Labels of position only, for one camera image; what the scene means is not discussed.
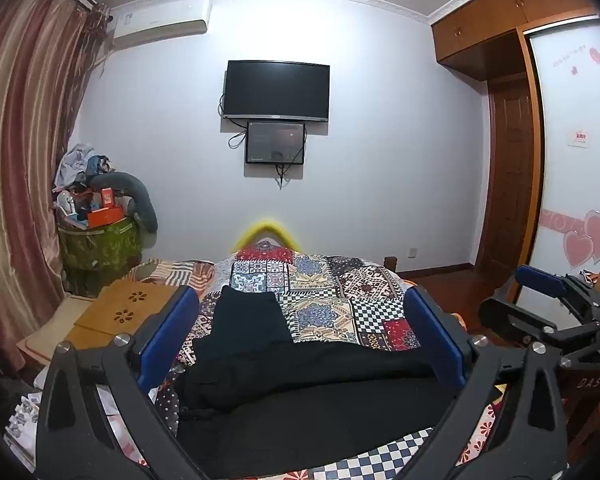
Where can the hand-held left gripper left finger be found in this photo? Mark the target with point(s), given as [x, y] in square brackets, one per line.
[177, 317]

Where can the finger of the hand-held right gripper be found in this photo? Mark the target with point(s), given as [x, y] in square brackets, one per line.
[540, 327]
[540, 280]

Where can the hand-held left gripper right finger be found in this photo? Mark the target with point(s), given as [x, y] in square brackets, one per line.
[432, 332]

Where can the black pants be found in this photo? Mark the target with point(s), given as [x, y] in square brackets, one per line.
[305, 410]

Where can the striped pink cloth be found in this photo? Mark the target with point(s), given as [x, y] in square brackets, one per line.
[172, 271]

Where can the bamboo lap desk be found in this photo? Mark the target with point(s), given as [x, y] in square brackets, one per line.
[125, 310]

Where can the pink heart decal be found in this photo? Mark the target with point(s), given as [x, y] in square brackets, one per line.
[595, 237]

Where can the brown wooden door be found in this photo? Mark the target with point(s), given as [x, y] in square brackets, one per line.
[510, 175]

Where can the patchwork bedspread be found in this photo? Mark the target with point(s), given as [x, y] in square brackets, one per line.
[330, 280]

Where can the orange box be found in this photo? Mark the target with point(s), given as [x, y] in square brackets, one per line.
[105, 217]

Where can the yellow curved bed end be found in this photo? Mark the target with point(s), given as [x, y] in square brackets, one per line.
[267, 227]

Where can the small red box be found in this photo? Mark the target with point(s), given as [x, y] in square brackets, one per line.
[108, 198]

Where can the red and white sticker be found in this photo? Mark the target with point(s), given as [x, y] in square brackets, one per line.
[579, 138]

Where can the pile of clothes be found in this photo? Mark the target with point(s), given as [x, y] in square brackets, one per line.
[77, 165]

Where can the small black monitor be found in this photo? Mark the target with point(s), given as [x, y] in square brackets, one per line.
[275, 142]

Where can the striped brown curtain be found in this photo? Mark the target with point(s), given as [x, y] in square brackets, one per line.
[25, 135]

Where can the wooden overhead cabinet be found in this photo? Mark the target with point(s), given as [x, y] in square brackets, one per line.
[495, 20]

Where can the white air conditioner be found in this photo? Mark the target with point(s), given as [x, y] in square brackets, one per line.
[160, 22]

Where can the wooden bed post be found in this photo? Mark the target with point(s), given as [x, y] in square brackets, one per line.
[390, 263]

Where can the black wall television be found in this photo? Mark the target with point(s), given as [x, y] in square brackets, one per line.
[276, 90]

